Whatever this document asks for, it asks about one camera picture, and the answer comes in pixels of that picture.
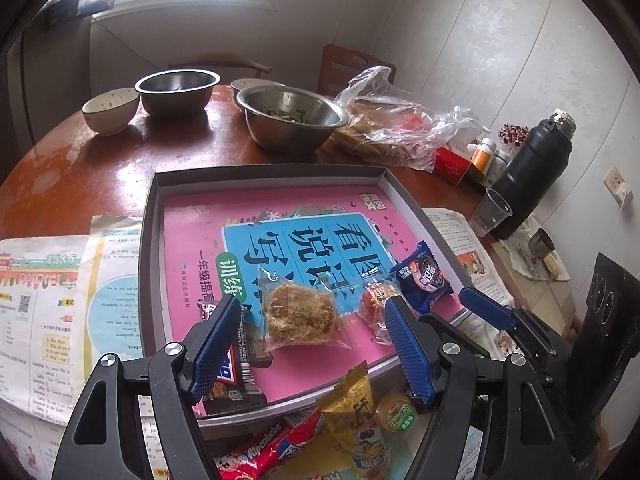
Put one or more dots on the large steel bowl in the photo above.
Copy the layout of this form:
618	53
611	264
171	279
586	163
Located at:
290	115

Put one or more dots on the grey cardboard box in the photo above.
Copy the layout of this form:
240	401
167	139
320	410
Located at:
150	260

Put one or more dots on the colourful newspaper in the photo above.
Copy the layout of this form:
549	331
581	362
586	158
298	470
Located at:
50	310

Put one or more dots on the clear meat floss cake packet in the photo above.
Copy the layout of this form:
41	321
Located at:
297	310

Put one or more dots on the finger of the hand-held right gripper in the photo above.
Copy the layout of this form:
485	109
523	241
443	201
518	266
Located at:
485	306
460	337

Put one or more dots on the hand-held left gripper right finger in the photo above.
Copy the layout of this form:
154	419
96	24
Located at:
410	350

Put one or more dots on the red snack packet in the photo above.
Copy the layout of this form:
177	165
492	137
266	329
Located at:
270	452

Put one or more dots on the brown chocolate bar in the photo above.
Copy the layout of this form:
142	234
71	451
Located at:
250	380

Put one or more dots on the white ceramic bowl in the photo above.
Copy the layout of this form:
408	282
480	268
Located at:
110	110
250	85

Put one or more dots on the blue cookie packet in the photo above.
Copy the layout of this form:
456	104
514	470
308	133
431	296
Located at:
422	277

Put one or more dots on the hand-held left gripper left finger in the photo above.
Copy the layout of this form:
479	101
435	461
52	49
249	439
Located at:
215	345

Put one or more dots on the steel cup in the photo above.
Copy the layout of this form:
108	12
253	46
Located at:
542	242

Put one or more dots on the green label round pastry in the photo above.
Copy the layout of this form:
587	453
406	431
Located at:
397	410

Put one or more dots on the red tissue box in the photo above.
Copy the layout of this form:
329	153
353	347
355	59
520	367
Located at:
450	165

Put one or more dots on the clear plastic cup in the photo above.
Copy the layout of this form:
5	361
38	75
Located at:
490	212

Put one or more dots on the white medicine bottle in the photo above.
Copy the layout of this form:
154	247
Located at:
497	167

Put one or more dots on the pink book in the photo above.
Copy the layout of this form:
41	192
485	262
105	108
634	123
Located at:
200	240

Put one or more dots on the round red pastry packet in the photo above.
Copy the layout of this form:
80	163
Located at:
372	310

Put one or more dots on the black thermos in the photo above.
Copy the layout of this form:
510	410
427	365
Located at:
535	175

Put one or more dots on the yellow snack packet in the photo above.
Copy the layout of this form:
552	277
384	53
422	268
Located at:
357	410

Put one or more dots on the white wall socket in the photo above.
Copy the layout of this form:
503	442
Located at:
615	180

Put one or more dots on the crumpled paper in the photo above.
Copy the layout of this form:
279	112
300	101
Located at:
525	260

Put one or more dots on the orange medicine bottle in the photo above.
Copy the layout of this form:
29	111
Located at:
482	157

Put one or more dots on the clear plastic bag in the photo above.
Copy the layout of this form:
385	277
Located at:
400	120

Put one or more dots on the wooden chair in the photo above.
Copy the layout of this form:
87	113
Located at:
345	67

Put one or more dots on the small steel bowl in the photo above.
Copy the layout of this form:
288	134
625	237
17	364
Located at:
175	92

